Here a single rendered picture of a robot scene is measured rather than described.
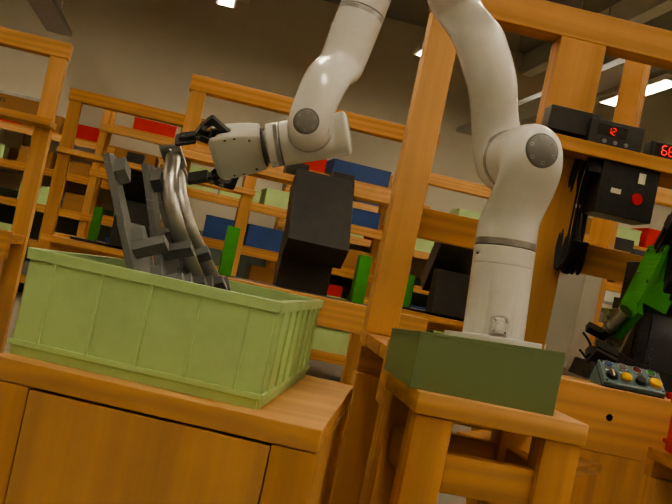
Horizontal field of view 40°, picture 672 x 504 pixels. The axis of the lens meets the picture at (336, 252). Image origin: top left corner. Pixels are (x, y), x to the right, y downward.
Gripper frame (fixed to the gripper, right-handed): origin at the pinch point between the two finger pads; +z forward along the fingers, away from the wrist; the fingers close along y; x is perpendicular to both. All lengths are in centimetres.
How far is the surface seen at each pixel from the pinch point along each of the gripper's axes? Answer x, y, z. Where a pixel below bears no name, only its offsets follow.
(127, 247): 28.5, 4.3, 7.1
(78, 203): -748, -560, 330
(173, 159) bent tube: 0.9, 1.1, 2.2
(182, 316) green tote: 43.4, 1.2, -2.4
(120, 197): 21.4, 9.4, 7.5
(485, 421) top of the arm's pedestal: 45, -35, -48
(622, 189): -57, -74, -103
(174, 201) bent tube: 10.6, -1.4, 2.0
